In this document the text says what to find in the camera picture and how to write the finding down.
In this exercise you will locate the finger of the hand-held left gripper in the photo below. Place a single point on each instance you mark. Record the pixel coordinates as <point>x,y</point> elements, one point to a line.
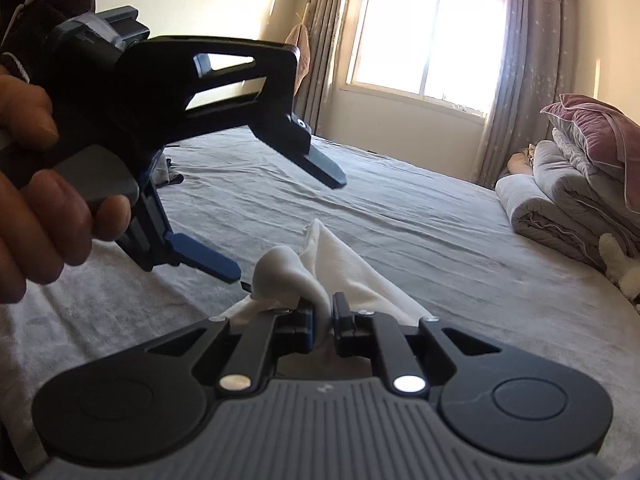
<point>280,125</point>
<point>205,257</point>

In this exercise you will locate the person's left hand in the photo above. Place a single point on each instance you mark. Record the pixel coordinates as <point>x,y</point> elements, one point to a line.
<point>35,230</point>

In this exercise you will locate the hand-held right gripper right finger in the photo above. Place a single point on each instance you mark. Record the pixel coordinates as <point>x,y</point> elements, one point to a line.
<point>341,320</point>

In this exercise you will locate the dark grey folded cloth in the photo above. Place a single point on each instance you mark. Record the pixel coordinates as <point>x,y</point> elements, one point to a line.
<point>161,172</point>

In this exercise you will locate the cream plush toy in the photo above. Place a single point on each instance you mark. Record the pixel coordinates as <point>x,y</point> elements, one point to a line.
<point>620,265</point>

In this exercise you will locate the bed with grey sheet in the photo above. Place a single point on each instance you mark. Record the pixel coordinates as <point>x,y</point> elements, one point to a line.
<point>425,240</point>

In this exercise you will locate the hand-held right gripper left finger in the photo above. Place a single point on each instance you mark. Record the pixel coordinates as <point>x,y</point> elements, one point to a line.
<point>307,330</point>

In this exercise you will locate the cream printed sweatshirt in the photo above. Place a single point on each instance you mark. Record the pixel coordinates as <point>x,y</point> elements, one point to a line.
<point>320,260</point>

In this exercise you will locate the mauve quilt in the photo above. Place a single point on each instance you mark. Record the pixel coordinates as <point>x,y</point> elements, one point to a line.
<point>600,135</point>

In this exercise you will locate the grey folded quilt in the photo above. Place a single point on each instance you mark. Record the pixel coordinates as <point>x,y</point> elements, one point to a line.
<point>555,210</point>

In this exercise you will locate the peach soft object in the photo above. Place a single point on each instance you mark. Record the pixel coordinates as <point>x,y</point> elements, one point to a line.
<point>521,160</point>

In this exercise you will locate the light grey folded blanket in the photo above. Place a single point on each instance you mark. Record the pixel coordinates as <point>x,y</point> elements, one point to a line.
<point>580,155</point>

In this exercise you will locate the pink hanging cloth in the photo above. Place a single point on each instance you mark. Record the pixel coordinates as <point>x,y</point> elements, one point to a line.
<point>300,45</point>

